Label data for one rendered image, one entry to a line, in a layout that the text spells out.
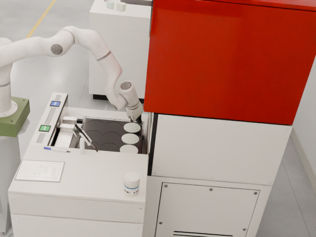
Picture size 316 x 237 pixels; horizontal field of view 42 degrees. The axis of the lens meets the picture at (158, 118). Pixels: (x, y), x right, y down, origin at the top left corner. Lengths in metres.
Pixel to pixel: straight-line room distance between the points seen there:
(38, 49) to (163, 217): 1.17
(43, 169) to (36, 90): 2.63
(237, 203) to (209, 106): 0.68
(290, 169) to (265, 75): 2.07
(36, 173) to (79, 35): 0.72
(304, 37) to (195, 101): 0.56
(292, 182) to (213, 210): 1.47
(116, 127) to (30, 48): 0.66
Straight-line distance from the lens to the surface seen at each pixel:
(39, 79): 4.83
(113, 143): 2.32
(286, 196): 3.62
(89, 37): 2.15
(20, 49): 2.30
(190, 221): 2.50
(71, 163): 2.08
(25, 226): 2.12
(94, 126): 2.45
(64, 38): 2.17
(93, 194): 1.92
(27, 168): 2.07
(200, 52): 1.86
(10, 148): 2.70
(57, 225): 2.07
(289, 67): 1.97
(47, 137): 2.27
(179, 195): 2.35
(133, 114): 2.36
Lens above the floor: 2.30
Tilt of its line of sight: 33 degrees down
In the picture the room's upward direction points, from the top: 7 degrees clockwise
